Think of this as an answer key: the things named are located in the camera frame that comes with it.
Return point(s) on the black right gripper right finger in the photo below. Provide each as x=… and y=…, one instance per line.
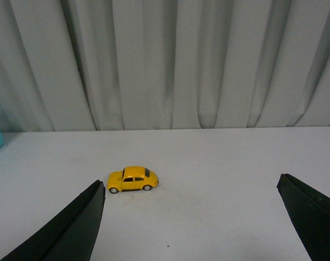
x=309, y=212

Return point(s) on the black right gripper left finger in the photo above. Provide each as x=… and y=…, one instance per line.
x=71, y=234

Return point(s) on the yellow beetle toy car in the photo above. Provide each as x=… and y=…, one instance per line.
x=132, y=178

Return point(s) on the grey curtain backdrop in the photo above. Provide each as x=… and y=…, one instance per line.
x=129, y=65

